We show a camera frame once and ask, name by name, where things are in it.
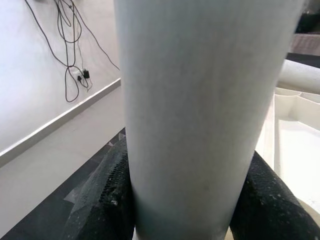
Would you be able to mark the black cloth mat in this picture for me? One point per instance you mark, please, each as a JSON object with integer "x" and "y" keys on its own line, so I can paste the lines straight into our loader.
{"x": 37, "y": 215}

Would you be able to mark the small black plug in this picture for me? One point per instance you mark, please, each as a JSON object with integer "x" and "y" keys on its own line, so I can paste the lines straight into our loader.
{"x": 79, "y": 78}

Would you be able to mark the black power adapter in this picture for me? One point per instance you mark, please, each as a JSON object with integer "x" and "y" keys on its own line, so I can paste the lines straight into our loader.
{"x": 86, "y": 74}

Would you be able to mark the white plastic table leg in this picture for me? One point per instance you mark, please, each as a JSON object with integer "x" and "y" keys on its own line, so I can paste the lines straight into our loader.
{"x": 200, "y": 112}
{"x": 300, "y": 75}

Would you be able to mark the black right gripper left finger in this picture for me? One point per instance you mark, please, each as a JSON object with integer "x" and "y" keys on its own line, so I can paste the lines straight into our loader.
{"x": 110, "y": 215}

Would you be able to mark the white wall socket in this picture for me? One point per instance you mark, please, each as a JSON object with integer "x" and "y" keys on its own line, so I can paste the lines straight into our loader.
{"x": 75, "y": 71}

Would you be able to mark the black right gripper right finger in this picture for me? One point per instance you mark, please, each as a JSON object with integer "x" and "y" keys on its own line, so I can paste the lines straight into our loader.
{"x": 265, "y": 212}

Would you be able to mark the white plastic children table top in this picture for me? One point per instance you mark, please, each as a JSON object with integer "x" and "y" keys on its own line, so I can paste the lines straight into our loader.
{"x": 295, "y": 150}

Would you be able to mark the clear tape piece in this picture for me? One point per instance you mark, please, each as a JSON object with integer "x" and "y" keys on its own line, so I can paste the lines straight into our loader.
{"x": 85, "y": 190}

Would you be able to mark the black plastic bag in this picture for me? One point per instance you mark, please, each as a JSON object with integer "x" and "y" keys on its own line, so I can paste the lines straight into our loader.
{"x": 310, "y": 22}

